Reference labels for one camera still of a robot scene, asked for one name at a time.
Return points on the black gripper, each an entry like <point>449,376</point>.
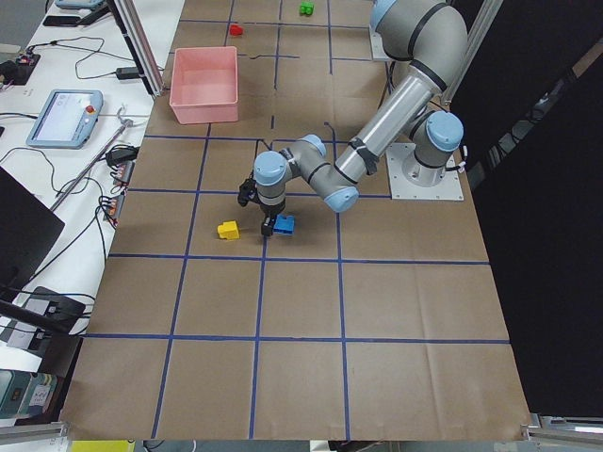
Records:
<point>271,211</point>

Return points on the blue toy block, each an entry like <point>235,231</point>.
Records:
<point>287,224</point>

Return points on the green toy block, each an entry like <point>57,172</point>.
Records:
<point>306,8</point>

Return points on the pink plastic box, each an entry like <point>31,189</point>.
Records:
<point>204,85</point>

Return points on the yellow toy block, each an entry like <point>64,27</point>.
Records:
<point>228,230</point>

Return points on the red toy block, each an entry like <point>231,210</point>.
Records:
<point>236,30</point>

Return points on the black power adapter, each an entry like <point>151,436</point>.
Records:
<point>127,73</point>

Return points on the teach pendant tablet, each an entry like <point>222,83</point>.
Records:
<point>67,119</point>

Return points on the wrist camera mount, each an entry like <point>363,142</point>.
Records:
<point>247,192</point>

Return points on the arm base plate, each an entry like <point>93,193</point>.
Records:
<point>410,181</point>
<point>376,44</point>

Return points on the aluminium frame post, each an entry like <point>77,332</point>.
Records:
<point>129,23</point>

